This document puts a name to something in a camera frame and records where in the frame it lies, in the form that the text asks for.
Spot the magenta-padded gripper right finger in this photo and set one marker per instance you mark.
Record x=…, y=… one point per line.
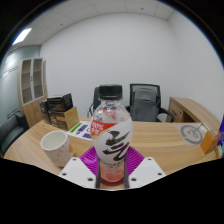
x=146, y=173

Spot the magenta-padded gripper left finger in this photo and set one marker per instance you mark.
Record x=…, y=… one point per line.
x=75, y=173

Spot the clear black-capped drink bottle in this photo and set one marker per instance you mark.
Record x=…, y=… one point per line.
x=111, y=143

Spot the white patterned cup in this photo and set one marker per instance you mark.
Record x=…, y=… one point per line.
x=58, y=150

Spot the brown box with tan side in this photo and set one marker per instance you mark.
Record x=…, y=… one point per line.
x=65, y=120

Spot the sheet with round print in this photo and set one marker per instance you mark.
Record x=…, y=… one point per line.
x=191, y=133

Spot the black mesh office chair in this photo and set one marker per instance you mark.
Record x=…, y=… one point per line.
x=161, y=111

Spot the grey backpack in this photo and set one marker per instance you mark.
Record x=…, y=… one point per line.
x=144, y=105

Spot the tall dark brown box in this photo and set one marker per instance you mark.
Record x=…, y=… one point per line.
x=44, y=111

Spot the orange wooden box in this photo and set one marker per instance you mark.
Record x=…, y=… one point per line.
x=209, y=141

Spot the black cardboard box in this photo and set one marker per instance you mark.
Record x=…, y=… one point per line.
x=59, y=102

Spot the dark grey office chair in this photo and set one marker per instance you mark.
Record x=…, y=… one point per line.
x=95, y=101

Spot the wooden glass-door cabinet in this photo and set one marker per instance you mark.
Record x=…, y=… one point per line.
x=33, y=110

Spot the black leather sofa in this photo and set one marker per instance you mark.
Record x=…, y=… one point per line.
x=11, y=130

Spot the wooden side desk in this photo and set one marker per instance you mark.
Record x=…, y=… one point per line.
x=193, y=110

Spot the purple upright box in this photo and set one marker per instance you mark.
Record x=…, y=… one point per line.
x=221, y=133

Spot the rectangular ceiling light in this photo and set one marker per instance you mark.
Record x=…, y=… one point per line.
x=22, y=36

